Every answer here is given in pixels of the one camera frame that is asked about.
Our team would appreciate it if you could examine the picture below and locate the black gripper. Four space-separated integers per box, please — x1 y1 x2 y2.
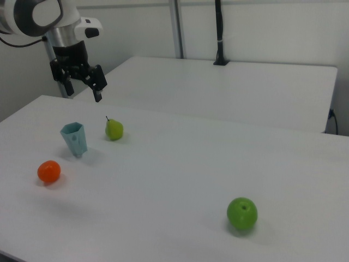
49 40 108 103

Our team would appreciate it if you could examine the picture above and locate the teal hexagonal mug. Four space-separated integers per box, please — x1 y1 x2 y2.
59 122 89 159

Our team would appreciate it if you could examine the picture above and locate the green toy pear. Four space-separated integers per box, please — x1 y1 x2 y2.
105 116 124 142

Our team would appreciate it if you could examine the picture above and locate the orange toy fruit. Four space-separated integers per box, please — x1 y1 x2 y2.
37 160 62 183

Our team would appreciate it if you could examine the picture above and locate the green toy apple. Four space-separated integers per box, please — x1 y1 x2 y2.
226 196 258 230

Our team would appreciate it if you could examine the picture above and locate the aluminium frame post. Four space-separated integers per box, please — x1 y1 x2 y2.
44 35 69 98
168 0 188 59

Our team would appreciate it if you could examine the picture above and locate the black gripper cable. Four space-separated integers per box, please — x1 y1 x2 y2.
0 29 47 47

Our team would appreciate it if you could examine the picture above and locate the black camera pole with base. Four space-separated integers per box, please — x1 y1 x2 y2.
213 0 230 67

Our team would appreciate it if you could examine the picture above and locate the black wall cable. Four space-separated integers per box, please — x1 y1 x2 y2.
328 108 339 135

